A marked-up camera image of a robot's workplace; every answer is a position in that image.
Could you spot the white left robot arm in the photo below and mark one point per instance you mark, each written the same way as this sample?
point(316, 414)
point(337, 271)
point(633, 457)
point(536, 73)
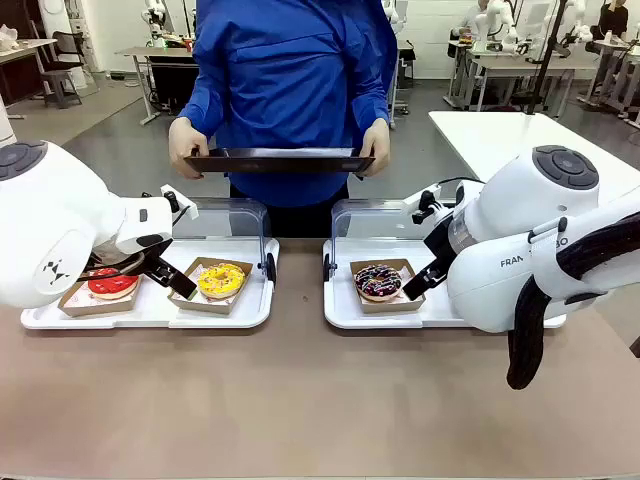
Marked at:
point(50, 215)

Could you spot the person left forearm blue sleeve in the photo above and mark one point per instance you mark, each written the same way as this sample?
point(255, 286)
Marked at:
point(372, 100)

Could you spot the cardboard box of red donut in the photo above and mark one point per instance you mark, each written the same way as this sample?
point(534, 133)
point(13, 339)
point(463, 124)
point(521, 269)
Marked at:
point(95, 307)

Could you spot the black stand pole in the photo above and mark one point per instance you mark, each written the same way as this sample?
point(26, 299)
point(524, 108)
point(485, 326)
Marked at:
point(550, 55)

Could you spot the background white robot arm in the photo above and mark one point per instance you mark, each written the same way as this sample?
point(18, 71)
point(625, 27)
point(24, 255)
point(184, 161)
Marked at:
point(157, 25)

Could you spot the seated person black shirt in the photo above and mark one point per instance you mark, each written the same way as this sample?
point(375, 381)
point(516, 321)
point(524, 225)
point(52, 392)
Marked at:
point(612, 25)

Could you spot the white plastic bag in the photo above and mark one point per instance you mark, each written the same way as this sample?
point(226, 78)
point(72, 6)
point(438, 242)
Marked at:
point(7, 36)

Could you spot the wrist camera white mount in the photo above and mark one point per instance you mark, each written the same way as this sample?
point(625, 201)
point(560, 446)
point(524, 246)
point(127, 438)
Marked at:
point(182, 202)
point(425, 197)

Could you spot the cardboard box of purple donut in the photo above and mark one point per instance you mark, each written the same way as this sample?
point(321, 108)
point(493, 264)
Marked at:
point(390, 305)

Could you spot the purple sprinkled chocolate donut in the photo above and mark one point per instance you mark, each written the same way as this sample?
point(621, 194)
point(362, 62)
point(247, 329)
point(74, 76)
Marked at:
point(372, 287)

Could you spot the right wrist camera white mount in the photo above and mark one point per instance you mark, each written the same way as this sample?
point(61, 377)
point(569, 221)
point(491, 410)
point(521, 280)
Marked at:
point(425, 197)

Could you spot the person right hand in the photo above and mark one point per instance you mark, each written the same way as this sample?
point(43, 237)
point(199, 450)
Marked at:
point(182, 145)

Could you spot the seated person white shirt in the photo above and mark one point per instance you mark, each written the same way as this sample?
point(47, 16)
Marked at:
point(472, 20)

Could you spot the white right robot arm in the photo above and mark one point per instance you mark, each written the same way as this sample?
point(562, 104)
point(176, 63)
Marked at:
point(500, 290)

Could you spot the wooden background desk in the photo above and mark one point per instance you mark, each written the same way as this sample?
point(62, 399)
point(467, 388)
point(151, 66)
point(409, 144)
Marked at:
point(25, 47)

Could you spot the person right forearm blue sleeve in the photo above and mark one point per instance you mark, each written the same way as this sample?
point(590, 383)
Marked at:
point(202, 107)

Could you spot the red glazed donut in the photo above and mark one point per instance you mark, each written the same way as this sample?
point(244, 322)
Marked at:
point(112, 290)

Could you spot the grey background workbench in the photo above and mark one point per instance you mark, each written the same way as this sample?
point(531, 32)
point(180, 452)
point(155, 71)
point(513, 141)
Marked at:
point(150, 52)

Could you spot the clear display lid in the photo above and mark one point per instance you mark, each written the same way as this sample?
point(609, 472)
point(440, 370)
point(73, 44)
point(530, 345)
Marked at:
point(240, 220)
point(360, 217)

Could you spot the white cylindrical pedestal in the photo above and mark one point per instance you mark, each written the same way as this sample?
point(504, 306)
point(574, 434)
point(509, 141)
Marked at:
point(5, 120)

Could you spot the white display tray base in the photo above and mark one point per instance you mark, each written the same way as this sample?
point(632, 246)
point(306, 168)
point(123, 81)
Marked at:
point(150, 315)
point(340, 305)

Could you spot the white side table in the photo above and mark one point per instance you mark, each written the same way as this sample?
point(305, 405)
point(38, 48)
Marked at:
point(480, 140)

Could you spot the black serving tray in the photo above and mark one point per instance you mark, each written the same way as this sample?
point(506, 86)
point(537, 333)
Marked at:
point(280, 162)

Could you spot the person torso blue shirt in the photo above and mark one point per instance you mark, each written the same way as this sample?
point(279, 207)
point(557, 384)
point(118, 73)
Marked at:
point(290, 75)

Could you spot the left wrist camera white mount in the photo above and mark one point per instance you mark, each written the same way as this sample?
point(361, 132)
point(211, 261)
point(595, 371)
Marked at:
point(182, 202)

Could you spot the black office chair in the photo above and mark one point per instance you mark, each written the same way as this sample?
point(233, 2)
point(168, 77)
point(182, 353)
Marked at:
point(62, 75)

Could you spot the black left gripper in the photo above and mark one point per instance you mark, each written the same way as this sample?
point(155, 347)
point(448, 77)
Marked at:
point(155, 245)

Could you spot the cardboard box of yellow donut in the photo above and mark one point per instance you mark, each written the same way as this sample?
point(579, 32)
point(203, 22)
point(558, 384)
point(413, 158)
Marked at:
point(220, 304)

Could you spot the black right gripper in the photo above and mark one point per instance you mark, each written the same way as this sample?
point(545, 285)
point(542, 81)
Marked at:
point(442, 240)

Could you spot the grey background desk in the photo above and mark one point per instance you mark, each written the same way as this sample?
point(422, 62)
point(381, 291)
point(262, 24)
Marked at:
point(515, 67)

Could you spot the yellow sprinkled donut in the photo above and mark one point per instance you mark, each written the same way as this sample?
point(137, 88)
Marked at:
point(235, 282)

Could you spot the person left hand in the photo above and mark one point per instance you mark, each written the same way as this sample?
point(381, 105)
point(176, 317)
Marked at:
point(382, 145)

